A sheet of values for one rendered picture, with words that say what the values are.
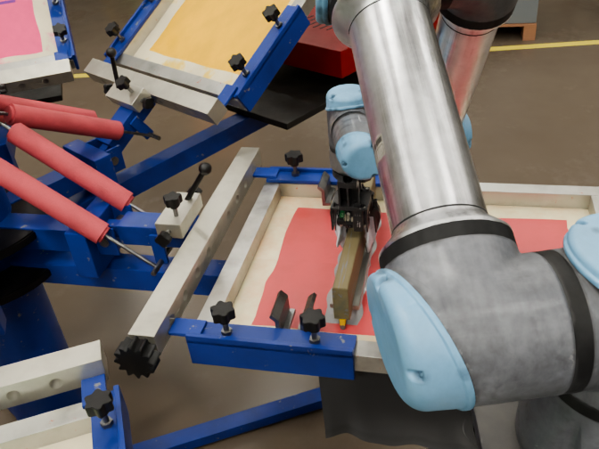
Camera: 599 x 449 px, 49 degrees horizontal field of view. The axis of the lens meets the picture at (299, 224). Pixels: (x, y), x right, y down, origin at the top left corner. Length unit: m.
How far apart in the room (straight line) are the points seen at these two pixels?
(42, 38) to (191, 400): 1.33
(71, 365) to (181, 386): 1.38
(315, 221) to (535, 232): 0.48
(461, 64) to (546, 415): 0.46
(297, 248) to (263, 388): 1.08
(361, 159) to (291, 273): 0.41
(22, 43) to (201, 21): 0.61
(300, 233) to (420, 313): 1.01
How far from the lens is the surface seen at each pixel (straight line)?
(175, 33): 2.09
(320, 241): 1.45
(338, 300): 1.18
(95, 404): 1.05
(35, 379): 1.17
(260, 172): 1.62
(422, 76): 0.62
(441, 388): 0.50
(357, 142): 1.03
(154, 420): 2.44
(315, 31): 2.26
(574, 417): 0.62
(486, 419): 0.71
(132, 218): 1.48
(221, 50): 1.92
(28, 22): 2.39
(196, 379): 2.52
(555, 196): 1.57
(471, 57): 0.89
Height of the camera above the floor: 1.80
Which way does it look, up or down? 34 degrees down
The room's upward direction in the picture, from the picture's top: 6 degrees counter-clockwise
